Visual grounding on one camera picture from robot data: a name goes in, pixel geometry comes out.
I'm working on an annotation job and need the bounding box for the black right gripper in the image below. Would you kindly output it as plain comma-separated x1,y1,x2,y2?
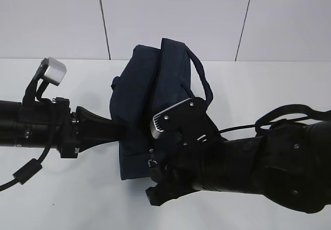
145,136,227,206

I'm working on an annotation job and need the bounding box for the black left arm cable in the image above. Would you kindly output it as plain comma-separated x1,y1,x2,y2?
0,111,56,192

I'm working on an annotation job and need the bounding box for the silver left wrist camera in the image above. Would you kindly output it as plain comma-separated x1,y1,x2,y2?
22,57,67,105

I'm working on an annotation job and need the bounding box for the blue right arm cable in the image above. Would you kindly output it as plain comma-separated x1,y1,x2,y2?
218,103,331,132

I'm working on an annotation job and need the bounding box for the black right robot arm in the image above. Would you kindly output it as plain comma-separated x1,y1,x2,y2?
146,121,330,213

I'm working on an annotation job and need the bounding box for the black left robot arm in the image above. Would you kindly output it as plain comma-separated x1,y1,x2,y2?
1,97,127,159

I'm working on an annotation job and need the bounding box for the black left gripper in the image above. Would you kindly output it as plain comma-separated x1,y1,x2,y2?
18,97,127,159

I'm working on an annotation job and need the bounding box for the navy blue lunch bag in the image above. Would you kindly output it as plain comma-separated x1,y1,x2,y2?
109,38,213,180

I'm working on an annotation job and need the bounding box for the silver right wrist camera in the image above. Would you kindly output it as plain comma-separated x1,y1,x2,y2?
150,97,220,146

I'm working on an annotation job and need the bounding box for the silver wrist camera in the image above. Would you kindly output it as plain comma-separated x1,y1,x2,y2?
22,57,67,105
150,97,220,146

